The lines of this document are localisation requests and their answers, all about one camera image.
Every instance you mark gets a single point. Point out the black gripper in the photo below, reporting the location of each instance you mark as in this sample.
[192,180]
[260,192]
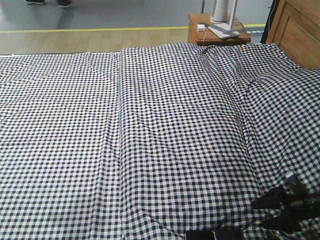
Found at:
[296,208]

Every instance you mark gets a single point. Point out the black smartphone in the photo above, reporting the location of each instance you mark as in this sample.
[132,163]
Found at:
[199,235]

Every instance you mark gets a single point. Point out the black white checkered bed sheet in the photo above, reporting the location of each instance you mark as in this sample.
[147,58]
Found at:
[149,143]

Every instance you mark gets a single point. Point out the wooden headboard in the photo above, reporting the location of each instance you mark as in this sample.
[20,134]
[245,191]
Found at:
[296,30]

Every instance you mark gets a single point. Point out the wooden bedside table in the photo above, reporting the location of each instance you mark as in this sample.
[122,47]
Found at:
[208,38]

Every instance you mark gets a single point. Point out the white charger adapter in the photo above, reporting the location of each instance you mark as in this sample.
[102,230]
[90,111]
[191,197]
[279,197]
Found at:
[201,28]

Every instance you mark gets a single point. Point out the white cylindrical humidifier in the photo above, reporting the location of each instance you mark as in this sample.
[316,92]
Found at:
[219,11]

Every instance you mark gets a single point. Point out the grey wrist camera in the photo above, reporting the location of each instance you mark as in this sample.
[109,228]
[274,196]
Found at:
[292,182]

